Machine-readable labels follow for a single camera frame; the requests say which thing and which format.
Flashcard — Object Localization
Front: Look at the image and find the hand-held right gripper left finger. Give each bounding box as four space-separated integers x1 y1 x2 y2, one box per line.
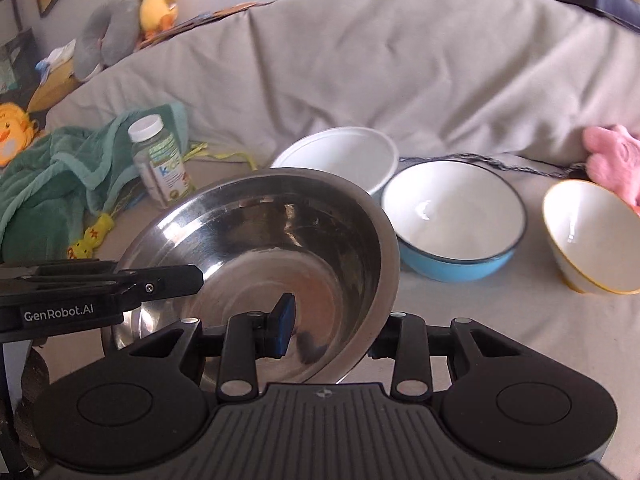
129 292 297 402

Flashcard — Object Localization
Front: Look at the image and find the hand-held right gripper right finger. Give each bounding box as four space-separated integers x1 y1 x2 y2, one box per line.
369 311 528 402

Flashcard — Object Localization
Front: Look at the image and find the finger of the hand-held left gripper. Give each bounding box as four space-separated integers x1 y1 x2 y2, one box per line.
0 261 205 313

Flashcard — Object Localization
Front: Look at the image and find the stainless steel bowl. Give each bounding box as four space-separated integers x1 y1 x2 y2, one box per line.
100 167 401 386

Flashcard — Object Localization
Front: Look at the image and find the plain white bowl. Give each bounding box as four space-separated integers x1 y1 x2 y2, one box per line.
270 126 400 198

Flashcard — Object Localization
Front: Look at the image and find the white bowl with yellow rim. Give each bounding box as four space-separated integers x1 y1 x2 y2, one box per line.
542 179 640 295

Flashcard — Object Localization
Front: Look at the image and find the small yellow toy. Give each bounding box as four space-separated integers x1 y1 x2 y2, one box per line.
67 212 113 261

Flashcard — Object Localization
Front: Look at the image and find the bottle with white cap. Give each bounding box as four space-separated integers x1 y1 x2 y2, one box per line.
127 115 196 210

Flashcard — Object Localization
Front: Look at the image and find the green towel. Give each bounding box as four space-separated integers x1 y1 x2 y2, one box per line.
0 102 191 261

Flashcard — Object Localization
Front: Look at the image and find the orange chick plush toy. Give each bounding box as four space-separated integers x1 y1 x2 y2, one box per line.
0 102 43 168

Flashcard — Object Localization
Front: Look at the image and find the yellow cardboard box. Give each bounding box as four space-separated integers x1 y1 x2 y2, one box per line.
27 45 81 111

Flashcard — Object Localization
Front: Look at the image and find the grey plush toy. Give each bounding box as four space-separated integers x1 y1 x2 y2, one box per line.
72 0 146 81

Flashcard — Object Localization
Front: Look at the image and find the grey bed sheet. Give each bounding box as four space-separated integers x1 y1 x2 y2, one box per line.
0 0 640 411

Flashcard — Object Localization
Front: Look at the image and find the yellow duck plush toy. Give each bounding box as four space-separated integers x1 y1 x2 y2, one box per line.
131 0 180 41

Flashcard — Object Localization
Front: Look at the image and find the pink plush toy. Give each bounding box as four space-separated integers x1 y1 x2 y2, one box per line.
582 124 640 216

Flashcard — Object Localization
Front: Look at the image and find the dark framed picture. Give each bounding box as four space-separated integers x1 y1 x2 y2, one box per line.
0 0 23 36

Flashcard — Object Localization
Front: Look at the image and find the yellow-green string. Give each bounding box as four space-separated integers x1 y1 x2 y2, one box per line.
187 142 258 171

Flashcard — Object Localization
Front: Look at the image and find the dark braided cord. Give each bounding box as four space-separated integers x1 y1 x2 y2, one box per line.
400 152 571 178

